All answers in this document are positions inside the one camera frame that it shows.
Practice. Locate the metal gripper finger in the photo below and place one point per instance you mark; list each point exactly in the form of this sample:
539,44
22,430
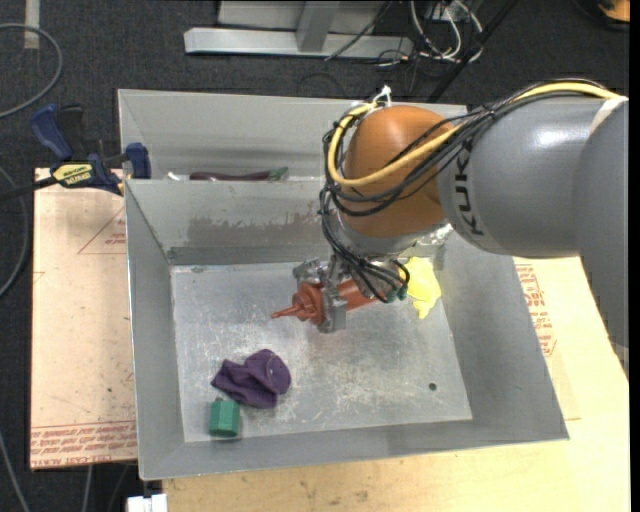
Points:
334,314
310,270

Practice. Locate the red squeeze bottle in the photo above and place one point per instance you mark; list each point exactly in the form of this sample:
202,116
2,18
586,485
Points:
357,296

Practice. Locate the grey metal bin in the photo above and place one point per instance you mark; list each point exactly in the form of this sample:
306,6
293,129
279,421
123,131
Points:
350,380

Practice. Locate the yellow cloth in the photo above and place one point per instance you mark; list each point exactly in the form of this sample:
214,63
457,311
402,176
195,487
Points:
424,290

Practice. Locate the purple cloth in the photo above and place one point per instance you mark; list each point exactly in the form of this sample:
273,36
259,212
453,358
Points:
255,380

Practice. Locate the green plastic block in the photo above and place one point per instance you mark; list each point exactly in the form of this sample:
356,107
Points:
225,419

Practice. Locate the brown cardboard board red print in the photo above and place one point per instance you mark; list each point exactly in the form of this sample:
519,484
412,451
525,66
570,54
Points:
80,320

